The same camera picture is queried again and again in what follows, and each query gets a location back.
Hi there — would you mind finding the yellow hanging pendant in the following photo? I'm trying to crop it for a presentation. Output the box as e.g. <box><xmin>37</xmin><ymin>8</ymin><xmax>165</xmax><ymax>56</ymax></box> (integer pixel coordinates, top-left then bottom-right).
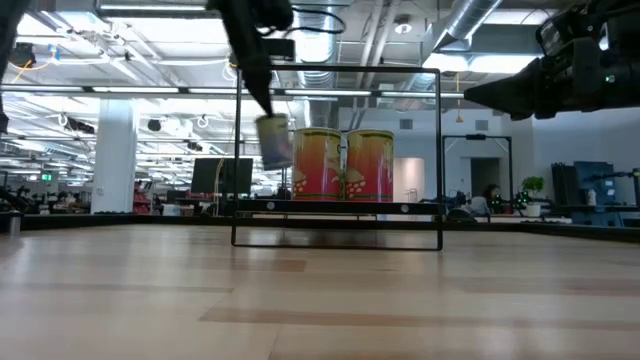
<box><xmin>453</xmin><ymin>72</ymin><xmax>465</xmax><ymax>124</ymax></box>

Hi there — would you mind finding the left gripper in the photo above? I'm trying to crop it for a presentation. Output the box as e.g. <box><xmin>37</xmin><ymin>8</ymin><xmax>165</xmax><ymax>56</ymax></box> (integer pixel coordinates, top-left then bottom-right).
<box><xmin>207</xmin><ymin>0</ymin><xmax>294</xmax><ymax>119</ymax></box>

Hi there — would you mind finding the black ceiling mounted device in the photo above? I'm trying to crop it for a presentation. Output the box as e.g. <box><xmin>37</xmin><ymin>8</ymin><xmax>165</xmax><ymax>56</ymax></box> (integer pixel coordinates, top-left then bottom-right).
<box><xmin>8</xmin><ymin>42</ymin><xmax>37</xmax><ymax>70</ymax></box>

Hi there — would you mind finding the ribbed silver ventilation duct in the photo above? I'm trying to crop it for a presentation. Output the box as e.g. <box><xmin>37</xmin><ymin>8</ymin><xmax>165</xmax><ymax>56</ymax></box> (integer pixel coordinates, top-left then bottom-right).
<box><xmin>287</xmin><ymin>0</ymin><xmax>344</xmax><ymax>130</ymax></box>

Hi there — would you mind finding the white round pillar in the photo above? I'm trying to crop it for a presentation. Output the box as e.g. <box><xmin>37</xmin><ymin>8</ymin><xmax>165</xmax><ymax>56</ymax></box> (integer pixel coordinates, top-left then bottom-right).
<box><xmin>91</xmin><ymin>98</ymin><xmax>140</xmax><ymax>215</ymax></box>

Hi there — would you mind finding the orange red peach can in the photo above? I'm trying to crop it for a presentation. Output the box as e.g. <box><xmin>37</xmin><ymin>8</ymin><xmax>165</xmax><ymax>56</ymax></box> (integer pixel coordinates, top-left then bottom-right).
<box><xmin>292</xmin><ymin>126</ymin><xmax>347</xmax><ymax>203</ymax></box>
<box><xmin>344</xmin><ymin>128</ymin><xmax>396</xmax><ymax>204</ymax></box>

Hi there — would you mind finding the long ceiling light strip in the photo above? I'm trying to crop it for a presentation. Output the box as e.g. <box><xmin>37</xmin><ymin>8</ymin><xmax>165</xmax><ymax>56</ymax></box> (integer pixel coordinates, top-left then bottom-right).
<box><xmin>0</xmin><ymin>84</ymin><xmax>466</xmax><ymax>100</ymax></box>

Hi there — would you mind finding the potted green plant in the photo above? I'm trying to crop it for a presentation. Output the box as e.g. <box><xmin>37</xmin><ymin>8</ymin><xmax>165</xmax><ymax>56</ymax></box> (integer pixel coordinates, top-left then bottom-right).
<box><xmin>520</xmin><ymin>175</ymin><xmax>547</xmax><ymax>217</ymax></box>

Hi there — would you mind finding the white grey labelled can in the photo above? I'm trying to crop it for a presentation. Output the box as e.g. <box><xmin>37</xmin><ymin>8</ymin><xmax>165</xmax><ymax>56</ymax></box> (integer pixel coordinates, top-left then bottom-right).
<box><xmin>254</xmin><ymin>113</ymin><xmax>295</xmax><ymax>172</ymax></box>

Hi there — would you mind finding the red shelving unit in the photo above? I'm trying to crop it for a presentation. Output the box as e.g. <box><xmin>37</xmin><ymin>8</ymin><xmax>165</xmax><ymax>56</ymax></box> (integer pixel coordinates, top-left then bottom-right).
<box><xmin>132</xmin><ymin>180</ymin><xmax>153</xmax><ymax>215</ymax></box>

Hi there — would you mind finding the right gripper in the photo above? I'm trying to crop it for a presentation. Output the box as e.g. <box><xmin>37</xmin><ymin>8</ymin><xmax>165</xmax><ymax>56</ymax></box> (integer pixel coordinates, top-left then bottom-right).
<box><xmin>463</xmin><ymin>10</ymin><xmax>640</xmax><ymax>121</ymax></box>

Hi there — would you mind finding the person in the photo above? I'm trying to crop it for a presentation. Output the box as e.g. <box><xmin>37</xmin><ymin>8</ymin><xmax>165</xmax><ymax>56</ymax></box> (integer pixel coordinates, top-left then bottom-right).
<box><xmin>477</xmin><ymin>183</ymin><xmax>503</xmax><ymax>217</ymax></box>

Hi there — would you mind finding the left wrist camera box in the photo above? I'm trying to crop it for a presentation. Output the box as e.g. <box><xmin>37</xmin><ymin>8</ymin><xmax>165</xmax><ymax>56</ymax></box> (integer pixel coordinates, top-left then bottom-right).
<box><xmin>260</xmin><ymin>37</ymin><xmax>297</xmax><ymax>63</ymax></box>

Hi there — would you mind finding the background black metal frame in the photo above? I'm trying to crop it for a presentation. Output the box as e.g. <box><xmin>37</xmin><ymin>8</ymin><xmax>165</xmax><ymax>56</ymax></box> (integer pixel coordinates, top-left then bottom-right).
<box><xmin>441</xmin><ymin>133</ymin><xmax>514</xmax><ymax>201</ymax></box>

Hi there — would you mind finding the black table edge rail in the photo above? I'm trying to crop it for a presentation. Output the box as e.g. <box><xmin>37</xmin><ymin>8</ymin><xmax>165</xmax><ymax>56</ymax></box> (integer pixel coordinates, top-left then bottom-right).
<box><xmin>0</xmin><ymin>213</ymin><xmax>640</xmax><ymax>245</ymax></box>

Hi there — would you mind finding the black metal frame shelf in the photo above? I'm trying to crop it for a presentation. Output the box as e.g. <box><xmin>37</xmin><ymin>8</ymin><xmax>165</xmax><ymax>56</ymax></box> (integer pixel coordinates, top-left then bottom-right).
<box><xmin>230</xmin><ymin>63</ymin><xmax>445</xmax><ymax>252</ymax></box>

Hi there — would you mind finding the black monitor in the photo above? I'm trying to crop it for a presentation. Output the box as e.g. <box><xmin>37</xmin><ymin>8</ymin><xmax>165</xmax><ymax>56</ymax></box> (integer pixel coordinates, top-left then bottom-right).
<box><xmin>190</xmin><ymin>157</ymin><xmax>255</xmax><ymax>196</ymax></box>

